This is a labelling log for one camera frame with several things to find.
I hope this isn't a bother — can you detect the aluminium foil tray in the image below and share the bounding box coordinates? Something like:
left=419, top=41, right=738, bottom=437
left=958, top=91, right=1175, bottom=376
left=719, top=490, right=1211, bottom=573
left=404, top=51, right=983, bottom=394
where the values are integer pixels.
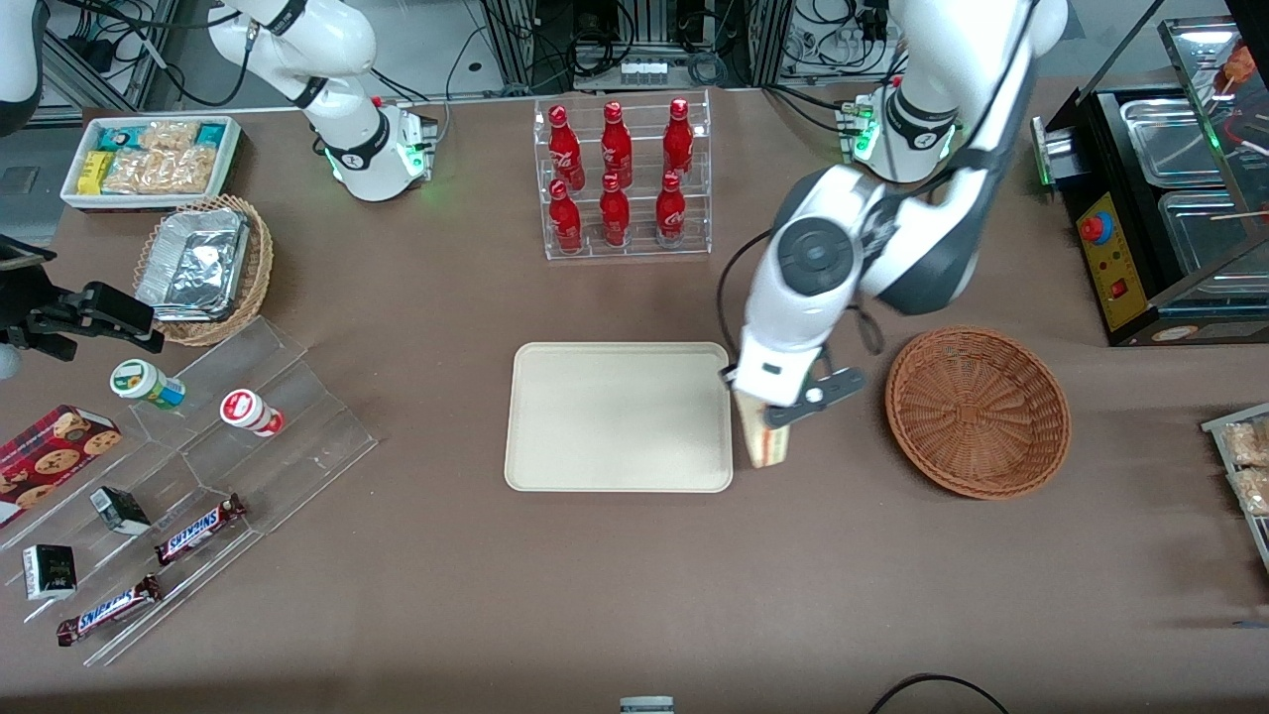
left=136, top=207, right=251, bottom=322

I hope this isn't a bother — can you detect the steel food pan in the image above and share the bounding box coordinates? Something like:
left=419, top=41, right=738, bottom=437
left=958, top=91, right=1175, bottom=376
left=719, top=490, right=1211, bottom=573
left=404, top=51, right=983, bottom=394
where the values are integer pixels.
left=1120, top=97, right=1228, bottom=189

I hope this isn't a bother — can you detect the brown wicker basket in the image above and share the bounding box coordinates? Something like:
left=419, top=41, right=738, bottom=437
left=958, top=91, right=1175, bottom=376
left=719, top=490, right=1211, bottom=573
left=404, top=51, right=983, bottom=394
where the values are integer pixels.
left=885, top=327, right=1072, bottom=500

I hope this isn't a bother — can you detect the white snack bin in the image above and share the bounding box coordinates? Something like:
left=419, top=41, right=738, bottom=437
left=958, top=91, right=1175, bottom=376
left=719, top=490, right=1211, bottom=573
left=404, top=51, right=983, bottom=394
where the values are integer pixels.
left=59, top=116, right=242, bottom=211

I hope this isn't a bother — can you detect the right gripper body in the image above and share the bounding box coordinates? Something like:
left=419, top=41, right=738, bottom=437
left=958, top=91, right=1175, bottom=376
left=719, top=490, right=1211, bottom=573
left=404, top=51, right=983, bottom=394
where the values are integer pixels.
left=0, top=234, right=58, bottom=343

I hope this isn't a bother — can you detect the red plaid cookie box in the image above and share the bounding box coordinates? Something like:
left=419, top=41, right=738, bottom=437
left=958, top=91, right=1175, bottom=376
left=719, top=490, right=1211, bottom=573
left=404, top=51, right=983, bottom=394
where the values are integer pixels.
left=0, top=405, right=123, bottom=530

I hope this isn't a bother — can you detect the aluminium frame rack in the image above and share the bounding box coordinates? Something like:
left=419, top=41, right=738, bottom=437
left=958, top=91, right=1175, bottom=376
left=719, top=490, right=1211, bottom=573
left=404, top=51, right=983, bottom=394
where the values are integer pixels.
left=481, top=0, right=796, bottom=92

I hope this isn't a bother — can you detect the triangle sandwich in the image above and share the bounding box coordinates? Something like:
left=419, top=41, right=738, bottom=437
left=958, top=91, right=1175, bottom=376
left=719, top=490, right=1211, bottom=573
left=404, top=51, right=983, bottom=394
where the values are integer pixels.
left=734, top=392, right=795, bottom=470

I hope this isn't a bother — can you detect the red cola bottle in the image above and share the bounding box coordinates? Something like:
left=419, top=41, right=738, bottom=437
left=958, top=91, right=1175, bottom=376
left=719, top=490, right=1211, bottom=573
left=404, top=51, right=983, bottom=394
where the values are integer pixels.
left=655, top=172, right=688, bottom=249
left=663, top=97, right=695, bottom=179
left=601, top=101, right=634, bottom=187
left=548, top=105, right=586, bottom=191
left=599, top=174, right=632, bottom=249
left=548, top=178, right=583, bottom=254

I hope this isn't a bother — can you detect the small black chocolate box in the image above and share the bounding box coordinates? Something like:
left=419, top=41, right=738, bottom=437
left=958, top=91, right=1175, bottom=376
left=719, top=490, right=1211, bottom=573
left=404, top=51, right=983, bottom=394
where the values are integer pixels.
left=23, top=544, right=77, bottom=602
left=89, top=486, right=152, bottom=536

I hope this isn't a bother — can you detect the clear acrylic stepped display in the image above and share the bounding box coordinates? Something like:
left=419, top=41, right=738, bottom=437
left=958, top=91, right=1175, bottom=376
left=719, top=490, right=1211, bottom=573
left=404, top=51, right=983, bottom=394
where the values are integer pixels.
left=0, top=317, right=379, bottom=667

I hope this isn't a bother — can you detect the large clear cracker bag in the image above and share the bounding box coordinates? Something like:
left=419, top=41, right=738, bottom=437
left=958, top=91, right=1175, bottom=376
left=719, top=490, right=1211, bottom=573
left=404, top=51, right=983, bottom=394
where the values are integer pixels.
left=103, top=146, right=217, bottom=195

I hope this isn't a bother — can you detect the grey snack tray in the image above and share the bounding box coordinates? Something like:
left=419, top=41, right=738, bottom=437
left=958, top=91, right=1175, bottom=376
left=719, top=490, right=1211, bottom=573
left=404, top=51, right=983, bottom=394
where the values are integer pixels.
left=1202, top=402, right=1269, bottom=576

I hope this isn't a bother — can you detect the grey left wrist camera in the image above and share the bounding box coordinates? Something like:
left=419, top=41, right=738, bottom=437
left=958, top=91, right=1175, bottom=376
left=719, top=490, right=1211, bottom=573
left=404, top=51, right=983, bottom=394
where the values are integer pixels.
left=763, top=367, right=866, bottom=429

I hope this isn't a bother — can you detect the small clear cracker bag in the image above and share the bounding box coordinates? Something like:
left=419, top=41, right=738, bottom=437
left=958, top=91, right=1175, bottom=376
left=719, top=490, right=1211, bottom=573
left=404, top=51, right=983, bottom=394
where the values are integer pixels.
left=139, top=121, right=201, bottom=153

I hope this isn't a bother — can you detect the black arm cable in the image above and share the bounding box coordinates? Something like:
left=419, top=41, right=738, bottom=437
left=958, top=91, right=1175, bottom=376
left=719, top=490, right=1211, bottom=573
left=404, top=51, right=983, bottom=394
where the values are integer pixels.
left=715, top=230, right=776, bottom=376

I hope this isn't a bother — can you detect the green label yogurt cup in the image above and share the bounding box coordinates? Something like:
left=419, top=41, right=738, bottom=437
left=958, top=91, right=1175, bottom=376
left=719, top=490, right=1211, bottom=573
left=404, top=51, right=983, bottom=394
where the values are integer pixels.
left=109, top=359, right=186, bottom=412

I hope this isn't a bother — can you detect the beige plastic tray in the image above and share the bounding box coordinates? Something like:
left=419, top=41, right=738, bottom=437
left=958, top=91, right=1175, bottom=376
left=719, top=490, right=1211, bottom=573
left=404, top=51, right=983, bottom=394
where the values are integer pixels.
left=504, top=342, right=735, bottom=494

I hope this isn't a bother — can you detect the black hot food case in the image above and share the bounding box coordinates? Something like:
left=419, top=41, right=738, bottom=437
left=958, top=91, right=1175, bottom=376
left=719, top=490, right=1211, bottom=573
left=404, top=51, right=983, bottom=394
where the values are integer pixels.
left=1031, top=15, right=1269, bottom=348

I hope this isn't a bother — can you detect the clear acrylic bottle rack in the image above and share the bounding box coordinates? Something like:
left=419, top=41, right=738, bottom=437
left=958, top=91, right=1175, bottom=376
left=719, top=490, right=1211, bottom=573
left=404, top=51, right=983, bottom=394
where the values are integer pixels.
left=533, top=89, right=713, bottom=261

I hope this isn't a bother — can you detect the red label yogurt cup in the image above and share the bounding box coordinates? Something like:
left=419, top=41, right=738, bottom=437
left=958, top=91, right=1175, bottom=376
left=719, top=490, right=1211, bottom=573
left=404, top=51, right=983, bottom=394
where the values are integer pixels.
left=219, top=389, right=286, bottom=438

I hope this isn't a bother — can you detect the light wicker basket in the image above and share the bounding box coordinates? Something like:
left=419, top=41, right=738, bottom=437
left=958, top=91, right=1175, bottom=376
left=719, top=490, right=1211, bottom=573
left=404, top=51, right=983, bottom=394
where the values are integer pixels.
left=134, top=195, right=275, bottom=347

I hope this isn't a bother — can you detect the fried snack on skewer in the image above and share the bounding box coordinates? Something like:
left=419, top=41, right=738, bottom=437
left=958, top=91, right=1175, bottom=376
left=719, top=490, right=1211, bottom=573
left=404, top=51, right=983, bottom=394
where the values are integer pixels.
left=1217, top=45, right=1258, bottom=97

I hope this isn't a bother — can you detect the brown snickers bar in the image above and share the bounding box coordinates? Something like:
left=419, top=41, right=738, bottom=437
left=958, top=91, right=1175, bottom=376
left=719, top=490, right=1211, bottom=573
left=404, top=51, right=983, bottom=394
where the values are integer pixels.
left=57, top=574, right=164, bottom=648
left=154, top=494, right=248, bottom=567

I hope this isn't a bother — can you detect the black floor cable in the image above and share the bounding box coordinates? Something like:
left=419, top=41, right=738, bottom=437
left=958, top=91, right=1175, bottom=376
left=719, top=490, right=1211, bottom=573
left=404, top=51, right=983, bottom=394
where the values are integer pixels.
left=869, top=673, right=1011, bottom=714

